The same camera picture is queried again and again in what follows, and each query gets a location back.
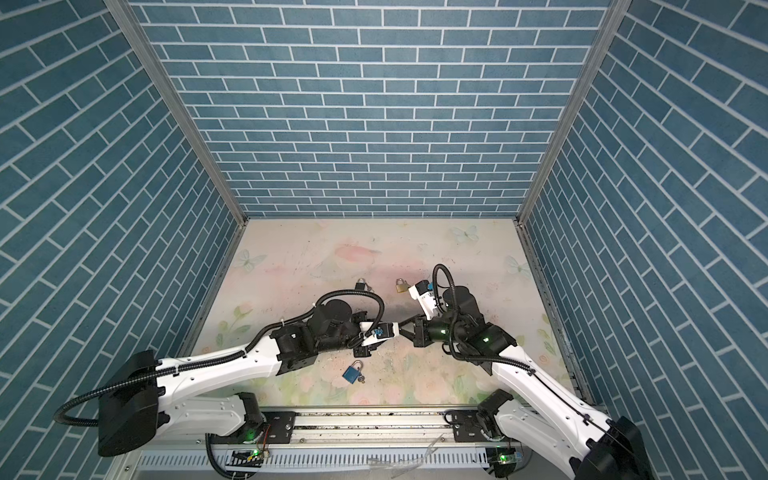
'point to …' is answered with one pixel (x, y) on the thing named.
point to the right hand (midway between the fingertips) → (393, 327)
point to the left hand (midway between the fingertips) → (392, 328)
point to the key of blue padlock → (361, 379)
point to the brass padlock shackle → (401, 286)
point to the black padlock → (360, 285)
